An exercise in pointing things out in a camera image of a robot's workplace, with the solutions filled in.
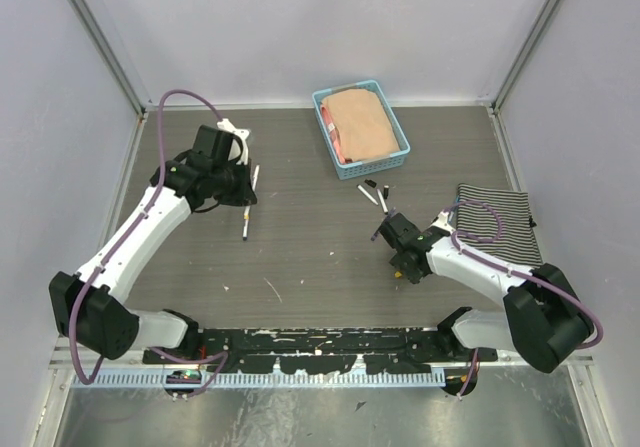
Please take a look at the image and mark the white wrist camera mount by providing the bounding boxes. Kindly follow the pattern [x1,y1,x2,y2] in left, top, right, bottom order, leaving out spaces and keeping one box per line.
[217,118,251,165]
[430,210,455,234]

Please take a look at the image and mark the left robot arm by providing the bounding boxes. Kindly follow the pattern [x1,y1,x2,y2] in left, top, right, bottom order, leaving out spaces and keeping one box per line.
[49,119,257,364]

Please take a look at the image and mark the light blue slotted cable duct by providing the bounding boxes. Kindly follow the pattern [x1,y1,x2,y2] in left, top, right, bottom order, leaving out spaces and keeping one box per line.
[91,368,446,390]

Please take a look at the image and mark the black white striped cloth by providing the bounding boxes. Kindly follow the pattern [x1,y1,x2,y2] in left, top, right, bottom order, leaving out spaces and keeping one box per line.
[453,183,543,267]

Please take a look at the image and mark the white pen with black end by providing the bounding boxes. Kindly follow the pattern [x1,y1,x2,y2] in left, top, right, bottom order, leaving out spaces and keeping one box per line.
[376,189,389,215]

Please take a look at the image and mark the light blue perforated basket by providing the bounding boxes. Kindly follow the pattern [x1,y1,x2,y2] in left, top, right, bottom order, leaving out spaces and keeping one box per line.
[312,80,411,180]

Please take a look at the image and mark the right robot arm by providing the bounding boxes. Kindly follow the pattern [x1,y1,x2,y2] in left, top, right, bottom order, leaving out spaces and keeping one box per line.
[378,213,602,373]

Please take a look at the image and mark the purple pen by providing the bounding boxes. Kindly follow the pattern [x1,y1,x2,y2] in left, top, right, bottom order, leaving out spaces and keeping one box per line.
[370,208,396,242]

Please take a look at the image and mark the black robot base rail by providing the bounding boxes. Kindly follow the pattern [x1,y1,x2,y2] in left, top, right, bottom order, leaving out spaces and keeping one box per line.
[170,327,473,375]

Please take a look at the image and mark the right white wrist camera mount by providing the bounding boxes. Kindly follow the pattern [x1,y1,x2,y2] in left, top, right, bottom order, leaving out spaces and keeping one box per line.
[430,210,455,234]

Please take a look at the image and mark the short white pen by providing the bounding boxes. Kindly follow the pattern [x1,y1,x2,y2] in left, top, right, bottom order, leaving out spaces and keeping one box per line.
[356,184,379,206]

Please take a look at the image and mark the peach folded towel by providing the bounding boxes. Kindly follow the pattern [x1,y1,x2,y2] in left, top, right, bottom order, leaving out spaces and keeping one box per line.
[320,88,400,164]

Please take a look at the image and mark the white marker with yellow end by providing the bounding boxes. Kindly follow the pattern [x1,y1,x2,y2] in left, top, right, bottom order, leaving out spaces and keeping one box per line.
[252,164,261,192]

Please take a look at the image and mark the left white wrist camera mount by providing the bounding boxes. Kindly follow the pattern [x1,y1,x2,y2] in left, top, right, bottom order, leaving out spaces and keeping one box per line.
[217,118,251,165]

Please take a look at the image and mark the white marker with blue end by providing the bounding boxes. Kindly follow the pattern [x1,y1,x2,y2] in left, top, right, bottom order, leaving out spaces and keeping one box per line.
[242,206,251,241]

